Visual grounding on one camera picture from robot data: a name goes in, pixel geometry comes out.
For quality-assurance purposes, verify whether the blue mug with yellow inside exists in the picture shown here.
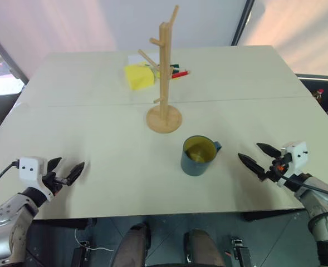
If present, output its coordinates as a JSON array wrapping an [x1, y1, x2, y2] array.
[[180, 135, 223, 177]]

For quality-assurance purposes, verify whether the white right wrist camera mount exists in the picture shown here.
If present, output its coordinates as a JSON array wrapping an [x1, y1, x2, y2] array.
[[277, 141, 309, 187]]

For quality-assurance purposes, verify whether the brown bottle with red cap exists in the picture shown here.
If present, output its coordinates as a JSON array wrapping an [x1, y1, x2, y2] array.
[[315, 88, 326, 106]]

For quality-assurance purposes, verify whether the yellow sponge block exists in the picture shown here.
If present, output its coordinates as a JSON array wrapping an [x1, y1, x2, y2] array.
[[124, 63, 156, 91]]

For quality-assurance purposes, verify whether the black table clamp bracket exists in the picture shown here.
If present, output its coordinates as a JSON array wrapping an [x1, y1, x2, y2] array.
[[70, 240, 92, 267], [229, 235, 252, 267]]

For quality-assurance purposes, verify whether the dark rounded shape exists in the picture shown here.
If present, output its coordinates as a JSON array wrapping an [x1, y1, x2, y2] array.
[[111, 222, 151, 267], [183, 229, 227, 267]]

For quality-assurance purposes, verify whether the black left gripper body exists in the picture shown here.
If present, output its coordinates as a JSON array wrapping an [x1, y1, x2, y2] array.
[[42, 171, 69, 197]]

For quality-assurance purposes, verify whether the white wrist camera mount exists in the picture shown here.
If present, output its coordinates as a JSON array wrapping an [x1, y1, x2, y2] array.
[[277, 141, 309, 187], [18, 156, 53, 202]]

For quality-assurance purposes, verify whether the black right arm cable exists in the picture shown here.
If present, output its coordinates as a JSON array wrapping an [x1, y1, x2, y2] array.
[[280, 174, 328, 225]]

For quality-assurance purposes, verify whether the black window frame post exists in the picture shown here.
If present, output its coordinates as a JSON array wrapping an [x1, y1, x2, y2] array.
[[0, 24, 30, 84], [230, 0, 256, 47]]

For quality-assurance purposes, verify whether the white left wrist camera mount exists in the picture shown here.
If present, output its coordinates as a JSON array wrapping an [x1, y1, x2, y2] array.
[[18, 156, 53, 202]]

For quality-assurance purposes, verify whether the thin white wire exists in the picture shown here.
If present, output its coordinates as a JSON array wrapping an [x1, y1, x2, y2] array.
[[74, 228, 115, 253]]

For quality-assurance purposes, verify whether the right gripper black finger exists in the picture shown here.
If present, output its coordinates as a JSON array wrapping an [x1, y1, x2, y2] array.
[[237, 152, 268, 182], [256, 142, 282, 159]]

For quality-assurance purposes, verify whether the white paper sheet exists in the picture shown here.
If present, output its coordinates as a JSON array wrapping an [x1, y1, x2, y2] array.
[[128, 53, 161, 67]]

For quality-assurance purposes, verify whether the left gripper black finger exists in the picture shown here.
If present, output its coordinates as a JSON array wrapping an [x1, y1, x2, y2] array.
[[66, 161, 86, 186], [47, 157, 63, 177]]

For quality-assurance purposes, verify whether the red marker pen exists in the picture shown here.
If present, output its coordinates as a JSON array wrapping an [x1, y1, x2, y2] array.
[[171, 70, 192, 80]]

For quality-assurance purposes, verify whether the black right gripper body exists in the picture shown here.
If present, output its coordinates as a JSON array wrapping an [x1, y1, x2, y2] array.
[[265, 152, 293, 184]]

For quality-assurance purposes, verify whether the wooden mug tree stand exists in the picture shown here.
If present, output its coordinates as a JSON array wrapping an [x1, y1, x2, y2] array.
[[138, 4, 183, 135]]

